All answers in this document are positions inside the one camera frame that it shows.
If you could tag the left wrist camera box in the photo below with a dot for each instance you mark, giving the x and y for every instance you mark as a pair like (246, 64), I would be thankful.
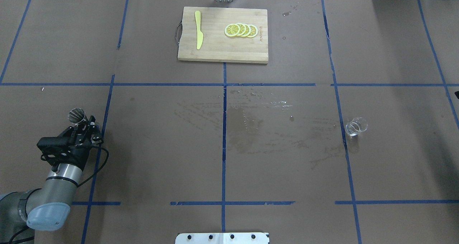
(54, 146)

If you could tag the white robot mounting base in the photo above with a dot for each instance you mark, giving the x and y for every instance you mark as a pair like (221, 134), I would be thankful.
(223, 238)

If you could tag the steel double jigger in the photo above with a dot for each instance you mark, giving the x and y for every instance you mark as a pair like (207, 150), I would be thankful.
(77, 115)

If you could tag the yellow plastic knife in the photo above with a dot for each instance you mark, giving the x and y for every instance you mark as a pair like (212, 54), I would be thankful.
(198, 23)

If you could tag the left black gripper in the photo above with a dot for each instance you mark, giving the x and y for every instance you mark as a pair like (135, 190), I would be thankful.
(78, 153)

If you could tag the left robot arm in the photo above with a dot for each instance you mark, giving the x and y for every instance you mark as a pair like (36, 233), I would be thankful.
(47, 208)

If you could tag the clear glass cup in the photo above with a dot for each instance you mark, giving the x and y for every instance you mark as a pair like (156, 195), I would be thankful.
(356, 126)

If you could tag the wooden cutting board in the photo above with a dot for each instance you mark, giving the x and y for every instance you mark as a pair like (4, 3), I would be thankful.
(253, 48)

